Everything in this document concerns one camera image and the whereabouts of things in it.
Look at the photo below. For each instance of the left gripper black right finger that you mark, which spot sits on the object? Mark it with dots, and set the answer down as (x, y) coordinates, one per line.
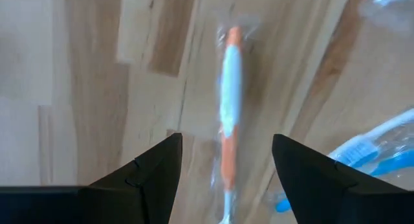
(339, 201)

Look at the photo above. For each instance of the blue toothbrush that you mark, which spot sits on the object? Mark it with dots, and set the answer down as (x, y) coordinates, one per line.
(394, 162)
(355, 149)

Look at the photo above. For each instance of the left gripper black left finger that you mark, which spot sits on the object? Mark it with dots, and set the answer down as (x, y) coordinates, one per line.
(113, 204)

